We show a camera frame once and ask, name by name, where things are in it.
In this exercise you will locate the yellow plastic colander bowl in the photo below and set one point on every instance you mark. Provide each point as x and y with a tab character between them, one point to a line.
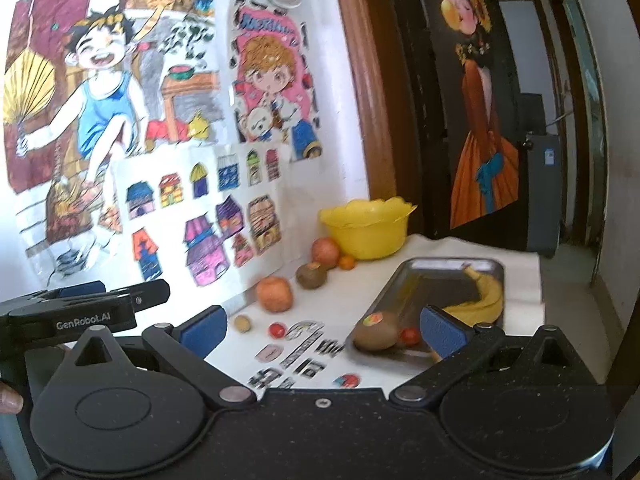
369	229

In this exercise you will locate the boy with fan drawing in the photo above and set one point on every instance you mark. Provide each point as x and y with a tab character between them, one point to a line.
110	117

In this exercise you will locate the red apple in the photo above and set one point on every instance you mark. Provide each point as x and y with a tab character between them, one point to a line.
275	294
326	252

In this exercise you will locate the long ripe banana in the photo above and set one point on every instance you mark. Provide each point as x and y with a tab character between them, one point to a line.
485	310

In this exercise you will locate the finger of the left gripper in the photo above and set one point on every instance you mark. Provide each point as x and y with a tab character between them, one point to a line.
145	295
84	289

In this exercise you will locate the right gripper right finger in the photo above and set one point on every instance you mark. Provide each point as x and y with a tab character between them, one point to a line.
464	351

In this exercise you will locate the person's left hand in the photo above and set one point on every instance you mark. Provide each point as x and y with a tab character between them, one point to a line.
11	402

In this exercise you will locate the back kiwi with sticker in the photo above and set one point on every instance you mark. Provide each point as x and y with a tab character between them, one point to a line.
311	275

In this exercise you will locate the small brown longan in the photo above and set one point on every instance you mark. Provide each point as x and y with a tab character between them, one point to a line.
242	323

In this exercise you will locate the brown wooden door frame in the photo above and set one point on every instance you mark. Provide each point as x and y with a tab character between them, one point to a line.
389	132

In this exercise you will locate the cherry tomato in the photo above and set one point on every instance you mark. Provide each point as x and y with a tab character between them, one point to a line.
277	330
410	336

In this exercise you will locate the small orange kumquat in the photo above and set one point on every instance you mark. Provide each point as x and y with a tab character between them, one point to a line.
347	262

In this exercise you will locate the large kiwi with sticker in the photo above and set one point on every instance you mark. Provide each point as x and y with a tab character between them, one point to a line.
378	331

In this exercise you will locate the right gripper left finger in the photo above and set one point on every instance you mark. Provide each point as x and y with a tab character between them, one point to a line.
181	351

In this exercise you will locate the small curved banana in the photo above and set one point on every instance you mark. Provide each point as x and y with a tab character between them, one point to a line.
474	274

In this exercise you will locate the orange dress lady painting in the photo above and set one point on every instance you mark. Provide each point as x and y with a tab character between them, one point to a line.
486	178

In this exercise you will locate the dark grey appliance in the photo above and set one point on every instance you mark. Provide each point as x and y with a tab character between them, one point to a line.
544	176

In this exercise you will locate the metal rectangular tray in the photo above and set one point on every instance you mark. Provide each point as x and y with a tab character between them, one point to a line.
415	284

